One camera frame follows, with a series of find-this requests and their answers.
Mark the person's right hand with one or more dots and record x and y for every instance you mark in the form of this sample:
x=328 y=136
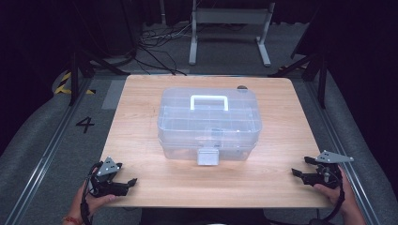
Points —
x=342 y=197

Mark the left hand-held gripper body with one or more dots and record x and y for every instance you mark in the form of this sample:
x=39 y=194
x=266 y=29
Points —
x=106 y=187

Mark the clear plastic storage box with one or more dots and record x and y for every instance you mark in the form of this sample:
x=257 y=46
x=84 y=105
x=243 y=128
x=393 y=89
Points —
x=209 y=125

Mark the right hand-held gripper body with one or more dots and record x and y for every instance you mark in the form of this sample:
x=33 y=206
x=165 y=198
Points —
x=325 y=178

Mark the person's left hand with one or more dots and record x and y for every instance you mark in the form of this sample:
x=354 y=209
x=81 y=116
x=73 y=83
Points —
x=83 y=204

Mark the black metal stand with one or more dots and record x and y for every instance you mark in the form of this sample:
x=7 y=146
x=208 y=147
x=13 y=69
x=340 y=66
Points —
x=75 y=78
x=320 y=78

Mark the small dark round object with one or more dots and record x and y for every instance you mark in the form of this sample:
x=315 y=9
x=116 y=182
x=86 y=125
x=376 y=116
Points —
x=241 y=87

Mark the grey metal stand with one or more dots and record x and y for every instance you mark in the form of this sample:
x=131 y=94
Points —
x=231 y=15

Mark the grey metal floor rail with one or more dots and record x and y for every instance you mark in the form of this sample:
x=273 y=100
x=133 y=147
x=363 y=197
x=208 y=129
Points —
x=47 y=153
x=341 y=140

